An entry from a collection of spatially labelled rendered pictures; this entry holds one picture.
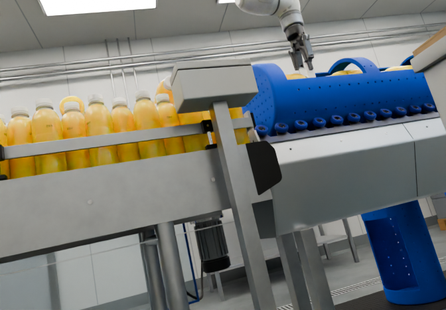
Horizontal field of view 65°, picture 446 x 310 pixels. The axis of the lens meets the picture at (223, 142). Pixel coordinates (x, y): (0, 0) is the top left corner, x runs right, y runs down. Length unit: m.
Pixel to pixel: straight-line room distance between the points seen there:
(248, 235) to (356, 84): 0.75
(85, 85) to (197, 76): 4.12
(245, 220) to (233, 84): 0.34
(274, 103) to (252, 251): 0.53
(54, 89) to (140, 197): 4.19
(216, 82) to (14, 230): 0.56
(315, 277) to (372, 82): 0.72
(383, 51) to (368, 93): 4.99
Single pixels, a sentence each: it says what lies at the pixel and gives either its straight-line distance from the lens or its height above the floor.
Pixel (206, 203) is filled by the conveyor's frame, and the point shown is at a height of 0.76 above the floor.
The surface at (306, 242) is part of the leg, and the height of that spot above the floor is 0.59.
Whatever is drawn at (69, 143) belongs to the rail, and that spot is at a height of 0.97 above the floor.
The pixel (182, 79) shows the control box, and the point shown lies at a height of 1.05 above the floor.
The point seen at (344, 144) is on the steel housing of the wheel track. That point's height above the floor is 0.86.
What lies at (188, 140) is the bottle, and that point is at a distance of 0.98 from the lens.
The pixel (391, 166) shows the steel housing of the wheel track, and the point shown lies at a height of 0.76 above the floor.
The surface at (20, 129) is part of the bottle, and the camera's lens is 1.00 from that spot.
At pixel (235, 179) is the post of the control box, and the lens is 0.85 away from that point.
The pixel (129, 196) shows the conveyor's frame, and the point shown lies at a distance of 0.88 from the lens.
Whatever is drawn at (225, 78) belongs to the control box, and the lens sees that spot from 0.90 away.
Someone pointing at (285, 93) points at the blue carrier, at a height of 1.07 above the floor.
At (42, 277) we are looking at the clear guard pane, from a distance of 1.38.
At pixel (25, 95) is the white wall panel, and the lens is 5.06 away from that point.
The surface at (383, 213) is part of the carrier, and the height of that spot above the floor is 0.58.
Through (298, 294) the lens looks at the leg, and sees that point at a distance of 1.31.
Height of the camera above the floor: 0.70
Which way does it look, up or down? 13 degrees up
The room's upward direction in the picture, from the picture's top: 13 degrees counter-clockwise
